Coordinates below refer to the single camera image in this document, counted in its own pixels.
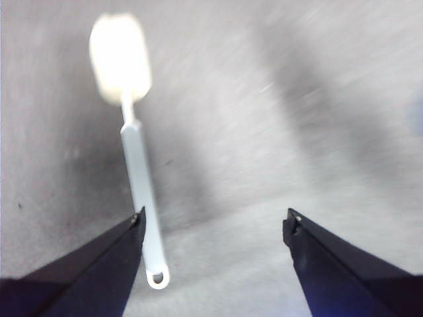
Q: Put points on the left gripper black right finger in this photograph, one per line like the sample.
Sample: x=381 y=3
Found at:
x=347 y=280

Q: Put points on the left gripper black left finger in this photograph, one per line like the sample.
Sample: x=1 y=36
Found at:
x=82 y=280

